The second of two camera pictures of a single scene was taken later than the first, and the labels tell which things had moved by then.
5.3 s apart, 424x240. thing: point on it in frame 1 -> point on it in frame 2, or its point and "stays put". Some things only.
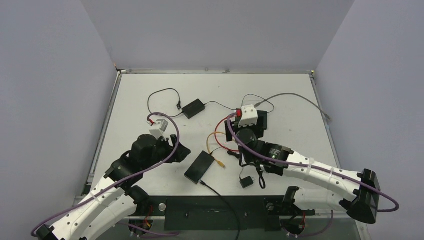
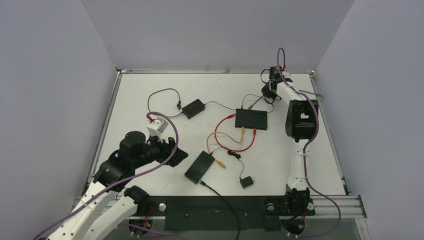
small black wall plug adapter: [246, 181] stays put
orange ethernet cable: [219, 163] stays put
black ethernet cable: [200, 181] stays put
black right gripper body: [262, 121] -> [274, 73]
